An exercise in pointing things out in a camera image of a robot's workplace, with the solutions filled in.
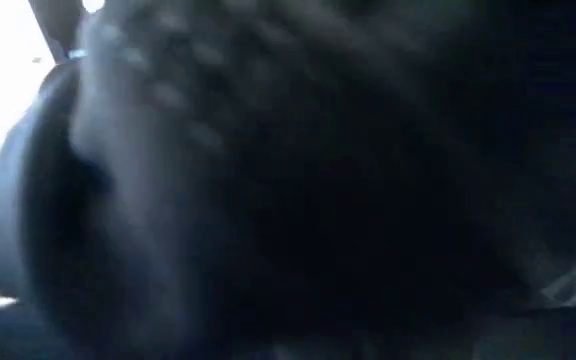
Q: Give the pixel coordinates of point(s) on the black garment with white print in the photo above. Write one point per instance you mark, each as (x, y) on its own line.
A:
(318, 200)

